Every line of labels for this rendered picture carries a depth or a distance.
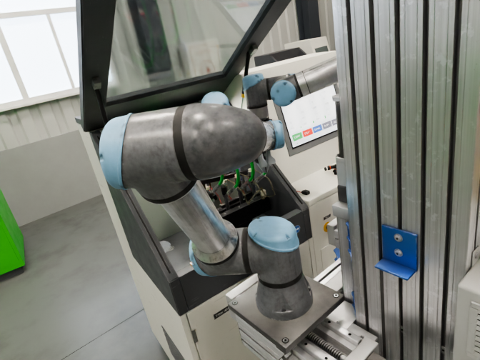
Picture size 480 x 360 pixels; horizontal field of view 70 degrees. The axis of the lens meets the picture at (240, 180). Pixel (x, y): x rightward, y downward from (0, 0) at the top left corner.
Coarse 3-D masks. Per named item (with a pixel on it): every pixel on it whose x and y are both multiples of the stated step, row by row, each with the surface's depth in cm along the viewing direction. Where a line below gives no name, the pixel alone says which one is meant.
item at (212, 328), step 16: (304, 256) 160; (304, 272) 163; (208, 304) 134; (224, 304) 139; (192, 320) 132; (208, 320) 136; (224, 320) 141; (208, 336) 138; (224, 336) 143; (240, 336) 148; (208, 352) 140; (224, 352) 145; (240, 352) 150
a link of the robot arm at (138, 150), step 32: (128, 128) 49; (160, 128) 48; (128, 160) 49; (160, 160) 48; (160, 192) 54; (192, 192) 61; (192, 224) 67; (224, 224) 77; (192, 256) 84; (224, 256) 79
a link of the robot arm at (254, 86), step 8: (248, 80) 115; (256, 80) 114; (264, 80) 116; (248, 88) 116; (256, 88) 115; (264, 88) 115; (248, 96) 117; (256, 96) 116; (264, 96) 116; (248, 104) 119; (256, 104) 117; (264, 104) 118
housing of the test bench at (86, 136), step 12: (84, 132) 161; (84, 144) 175; (96, 156) 156; (96, 168) 169; (108, 192) 166; (108, 204) 182; (120, 228) 176; (120, 240) 193; (132, 264) 187; (144, 300) 199; (156, 324) 192; (156, 336) 213
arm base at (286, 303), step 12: (300, 276) 85; (264, 288) 85; (276, 288) 83; (288, 288) 83; (300, 288) 85; (264, 300) 86; (276, 300) 84; (288, 300) 83; (300, 300) 84; (312, 300) 88; (264, 312) 86; (276, 312) 84; (288, 312) 84; (300, 312) 84
